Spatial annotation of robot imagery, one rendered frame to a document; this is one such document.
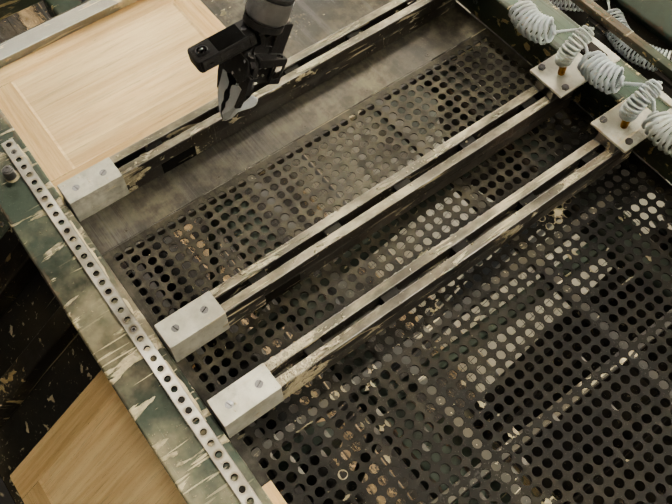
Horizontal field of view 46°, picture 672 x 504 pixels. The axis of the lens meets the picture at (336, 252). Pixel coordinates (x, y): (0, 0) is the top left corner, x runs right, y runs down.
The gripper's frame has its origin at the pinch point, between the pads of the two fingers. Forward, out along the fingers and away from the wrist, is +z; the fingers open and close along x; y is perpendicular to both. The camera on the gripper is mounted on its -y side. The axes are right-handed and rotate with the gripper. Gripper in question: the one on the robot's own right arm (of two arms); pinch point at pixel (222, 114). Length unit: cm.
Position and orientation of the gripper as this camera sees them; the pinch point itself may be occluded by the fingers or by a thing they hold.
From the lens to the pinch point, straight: 147.5
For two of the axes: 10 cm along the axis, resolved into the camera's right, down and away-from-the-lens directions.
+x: -5.8, -6.9, 4.4
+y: 7.3, -2.0, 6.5
